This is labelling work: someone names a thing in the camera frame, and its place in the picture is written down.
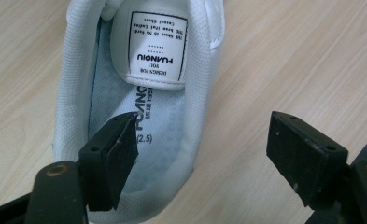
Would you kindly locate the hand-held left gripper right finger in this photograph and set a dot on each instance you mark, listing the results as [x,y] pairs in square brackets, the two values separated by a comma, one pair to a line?
[302,155]

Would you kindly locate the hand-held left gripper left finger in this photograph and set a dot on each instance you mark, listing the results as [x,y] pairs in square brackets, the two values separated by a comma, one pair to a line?
[109,168]

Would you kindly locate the white sneaker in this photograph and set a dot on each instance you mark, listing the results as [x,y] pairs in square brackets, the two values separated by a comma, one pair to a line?
[78,93]

